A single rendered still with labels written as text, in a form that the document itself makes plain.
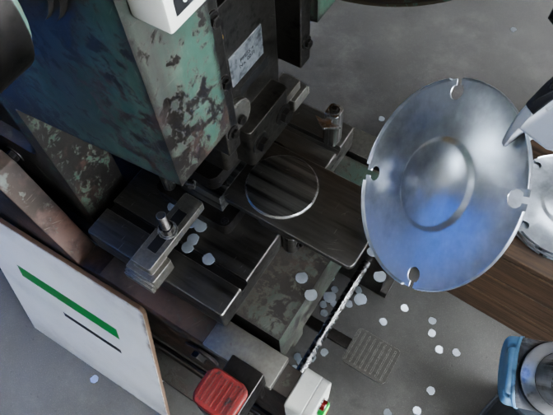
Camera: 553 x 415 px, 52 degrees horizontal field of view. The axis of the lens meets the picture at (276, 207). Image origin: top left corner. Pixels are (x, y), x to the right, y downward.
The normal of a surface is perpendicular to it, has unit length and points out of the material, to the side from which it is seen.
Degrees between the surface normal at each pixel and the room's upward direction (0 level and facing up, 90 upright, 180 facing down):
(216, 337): 0
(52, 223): 74
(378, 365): 0
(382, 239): 56
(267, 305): 0
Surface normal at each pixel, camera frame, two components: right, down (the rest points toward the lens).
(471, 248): -0.84, -0.15
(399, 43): -0.04, -0.48
